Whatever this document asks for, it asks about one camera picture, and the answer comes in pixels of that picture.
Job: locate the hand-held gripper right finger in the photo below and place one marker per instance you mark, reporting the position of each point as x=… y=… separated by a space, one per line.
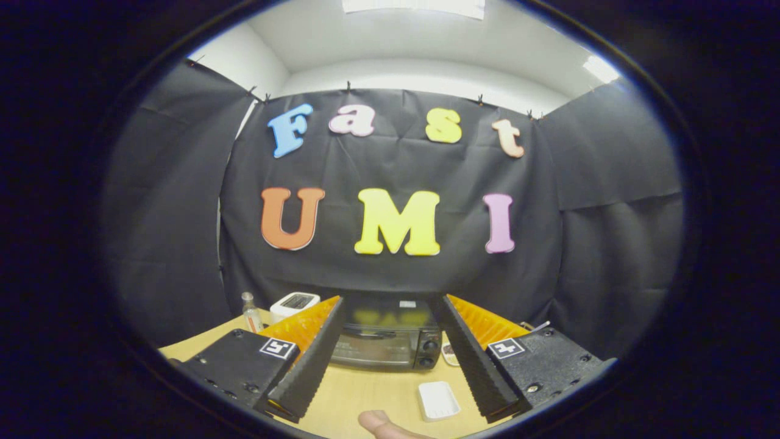
x=475 y=364

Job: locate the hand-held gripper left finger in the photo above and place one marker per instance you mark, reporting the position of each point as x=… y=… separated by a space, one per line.
x=317 y=363

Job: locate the black toaster oven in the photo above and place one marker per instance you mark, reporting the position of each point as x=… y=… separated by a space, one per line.
x=378 y=350

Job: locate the white bread toaster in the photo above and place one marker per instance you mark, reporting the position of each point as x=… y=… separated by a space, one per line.
x=292 y=305

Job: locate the white divided dish with beans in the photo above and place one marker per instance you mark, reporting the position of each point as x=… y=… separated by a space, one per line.
x=451 y=355

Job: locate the white rectangular plate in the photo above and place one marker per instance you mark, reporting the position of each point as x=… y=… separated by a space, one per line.
x=439 y=401

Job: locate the clear glass bottle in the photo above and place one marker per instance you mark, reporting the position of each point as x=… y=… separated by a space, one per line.
x=251 y=317

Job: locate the small ceiling light panel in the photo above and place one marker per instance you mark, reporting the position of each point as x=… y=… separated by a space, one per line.
x=600 y=69

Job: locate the large ceiling light panel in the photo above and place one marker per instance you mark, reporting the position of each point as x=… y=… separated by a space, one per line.
x=414 y=7

